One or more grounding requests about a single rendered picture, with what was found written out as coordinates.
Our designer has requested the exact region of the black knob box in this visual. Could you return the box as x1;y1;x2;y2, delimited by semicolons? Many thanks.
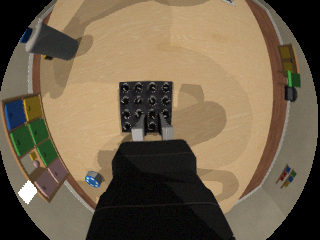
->
119;81;173;132

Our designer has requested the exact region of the short grey cylinder with blue top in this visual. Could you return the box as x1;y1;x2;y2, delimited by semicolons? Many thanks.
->
85;171;103;188

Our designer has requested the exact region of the grey bottle with blue cap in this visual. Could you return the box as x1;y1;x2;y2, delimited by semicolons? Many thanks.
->
20;23;79;60

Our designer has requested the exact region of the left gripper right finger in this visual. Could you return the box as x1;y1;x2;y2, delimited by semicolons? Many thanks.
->
157;113;173;140

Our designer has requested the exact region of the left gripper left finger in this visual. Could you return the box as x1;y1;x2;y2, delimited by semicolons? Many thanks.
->
131;115;147;141

